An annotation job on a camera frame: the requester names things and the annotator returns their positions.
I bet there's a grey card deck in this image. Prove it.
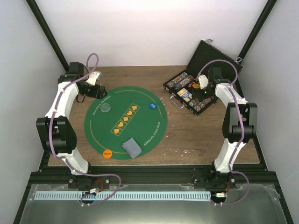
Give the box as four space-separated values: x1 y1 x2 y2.
122 138 142 159

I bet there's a light blue slotted strip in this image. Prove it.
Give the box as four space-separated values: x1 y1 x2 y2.
34 191 211 201

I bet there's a round green poker mat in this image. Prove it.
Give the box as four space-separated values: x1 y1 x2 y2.
84 86 168 160

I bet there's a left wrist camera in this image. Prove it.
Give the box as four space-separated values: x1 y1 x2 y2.
86 71 102 86

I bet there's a black poker chip case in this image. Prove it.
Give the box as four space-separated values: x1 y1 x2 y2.
163 39 243 116

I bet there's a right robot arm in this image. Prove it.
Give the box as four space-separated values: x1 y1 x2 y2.
197 69 257 188

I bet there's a clear acrylic dealer button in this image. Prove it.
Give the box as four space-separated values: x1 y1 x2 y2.
100 103 111 112

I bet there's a chrome case handle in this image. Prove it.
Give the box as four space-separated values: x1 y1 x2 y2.
170 93 185 109

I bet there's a black aluminium frame rail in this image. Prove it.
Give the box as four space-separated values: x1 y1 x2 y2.
30 164 278 187

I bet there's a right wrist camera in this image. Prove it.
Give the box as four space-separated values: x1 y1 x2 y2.
198 75 209 89

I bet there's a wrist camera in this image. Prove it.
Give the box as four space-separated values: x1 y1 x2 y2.
86 71 102 86
198 75 209 89

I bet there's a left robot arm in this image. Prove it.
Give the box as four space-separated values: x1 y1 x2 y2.
36 62 107 189

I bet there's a blue Texas Hold'em card box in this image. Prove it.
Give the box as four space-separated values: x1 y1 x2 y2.
177 88 192 102

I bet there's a blue small blind button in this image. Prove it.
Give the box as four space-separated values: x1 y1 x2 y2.
149 102 157 110

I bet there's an orange big blind button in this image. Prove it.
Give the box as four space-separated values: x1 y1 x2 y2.
192 83 200 89
103 149 113 159

